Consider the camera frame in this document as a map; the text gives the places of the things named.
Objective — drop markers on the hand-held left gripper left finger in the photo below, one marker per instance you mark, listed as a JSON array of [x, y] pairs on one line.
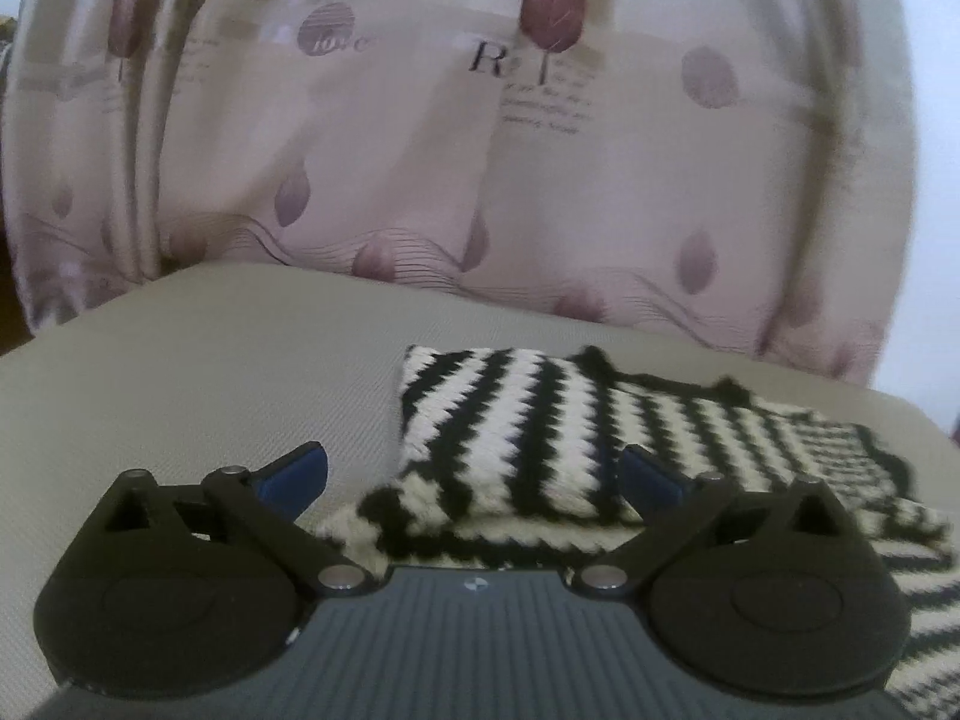
[[292, 476]]

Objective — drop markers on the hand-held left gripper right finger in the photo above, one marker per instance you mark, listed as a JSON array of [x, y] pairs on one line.
[[651, 476]]

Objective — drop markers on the black white striped knitted garment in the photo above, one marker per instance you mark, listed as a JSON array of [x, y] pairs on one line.
[[517, 427]]

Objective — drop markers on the pink leaf print curtain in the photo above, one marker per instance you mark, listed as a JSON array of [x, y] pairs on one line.
[[420, 165]]

